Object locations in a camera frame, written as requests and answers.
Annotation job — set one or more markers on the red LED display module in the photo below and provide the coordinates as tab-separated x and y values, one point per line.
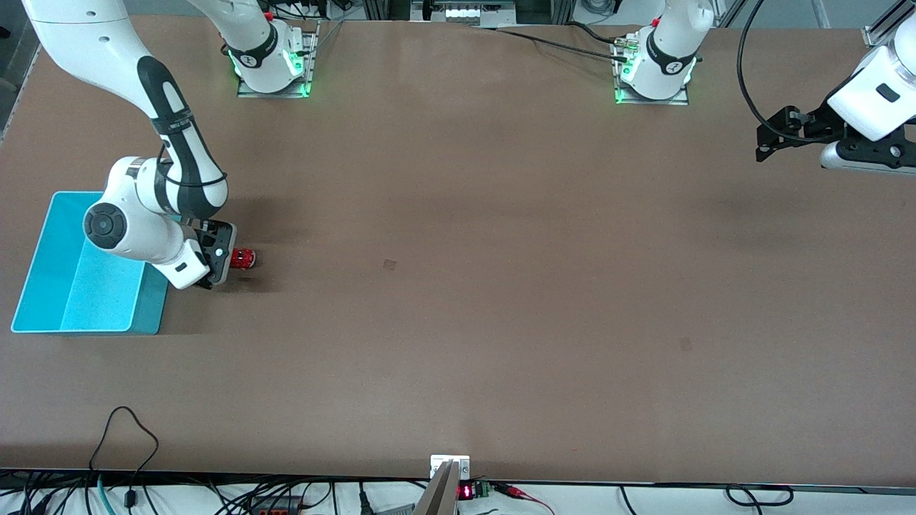
466	492

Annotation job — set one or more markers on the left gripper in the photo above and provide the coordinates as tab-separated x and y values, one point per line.
817	123

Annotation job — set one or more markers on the dark rack frame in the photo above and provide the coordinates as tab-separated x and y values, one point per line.
386	8

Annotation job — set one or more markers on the dark power strip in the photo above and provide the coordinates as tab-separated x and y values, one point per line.
275	505

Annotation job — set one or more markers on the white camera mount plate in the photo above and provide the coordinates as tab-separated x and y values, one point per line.
438	462

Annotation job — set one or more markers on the silver aluminium frame profile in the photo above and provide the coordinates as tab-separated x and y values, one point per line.
884	28

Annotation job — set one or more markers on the blue plastic box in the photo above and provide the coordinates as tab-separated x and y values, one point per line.
79	293

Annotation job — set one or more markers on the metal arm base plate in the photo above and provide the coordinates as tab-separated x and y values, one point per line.
680	100
247	89

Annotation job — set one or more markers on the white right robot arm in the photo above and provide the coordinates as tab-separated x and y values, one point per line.
79	36

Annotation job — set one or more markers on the grey aluminium mount bar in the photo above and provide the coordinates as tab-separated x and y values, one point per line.
438	497

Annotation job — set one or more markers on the red beetle toy car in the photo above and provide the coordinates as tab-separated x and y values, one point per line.
245	259

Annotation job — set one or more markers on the white lit device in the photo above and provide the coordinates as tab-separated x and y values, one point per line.
476	13

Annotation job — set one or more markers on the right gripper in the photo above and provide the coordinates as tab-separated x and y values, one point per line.
205	232

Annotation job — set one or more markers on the green terminal block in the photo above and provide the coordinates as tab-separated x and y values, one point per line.
483	489

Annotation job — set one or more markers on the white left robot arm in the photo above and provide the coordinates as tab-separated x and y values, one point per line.
665	57

